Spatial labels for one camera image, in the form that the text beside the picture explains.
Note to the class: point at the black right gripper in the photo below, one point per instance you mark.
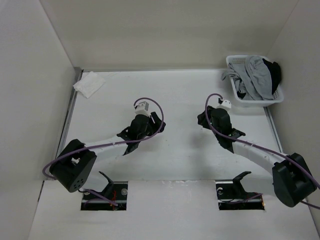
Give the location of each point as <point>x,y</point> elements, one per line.
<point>201,121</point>

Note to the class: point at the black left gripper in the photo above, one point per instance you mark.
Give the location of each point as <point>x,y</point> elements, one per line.
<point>155,122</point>

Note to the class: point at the grey tank top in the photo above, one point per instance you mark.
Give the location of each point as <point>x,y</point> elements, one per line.
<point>251,78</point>

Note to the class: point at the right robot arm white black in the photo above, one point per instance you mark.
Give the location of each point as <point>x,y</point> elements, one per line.
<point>290,183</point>

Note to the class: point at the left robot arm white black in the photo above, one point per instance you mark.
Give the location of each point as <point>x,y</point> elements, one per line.
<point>78,165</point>

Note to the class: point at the white folded tank top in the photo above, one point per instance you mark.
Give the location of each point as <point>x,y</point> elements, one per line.
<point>90,84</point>

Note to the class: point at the black tank top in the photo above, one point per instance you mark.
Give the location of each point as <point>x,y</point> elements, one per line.
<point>275,73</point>

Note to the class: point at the white plastic laundry basket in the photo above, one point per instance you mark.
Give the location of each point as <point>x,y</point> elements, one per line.
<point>278,96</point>

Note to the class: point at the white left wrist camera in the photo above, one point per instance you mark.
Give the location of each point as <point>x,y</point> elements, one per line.
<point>142,108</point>

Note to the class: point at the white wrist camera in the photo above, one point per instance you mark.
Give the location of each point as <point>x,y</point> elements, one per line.
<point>224,104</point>
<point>142,108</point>

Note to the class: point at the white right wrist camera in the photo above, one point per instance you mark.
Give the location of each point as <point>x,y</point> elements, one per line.
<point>224,104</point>

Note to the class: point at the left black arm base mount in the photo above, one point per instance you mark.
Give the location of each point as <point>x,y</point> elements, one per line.
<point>115,191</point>

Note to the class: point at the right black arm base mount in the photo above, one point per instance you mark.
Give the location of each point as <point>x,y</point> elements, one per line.
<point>231,195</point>

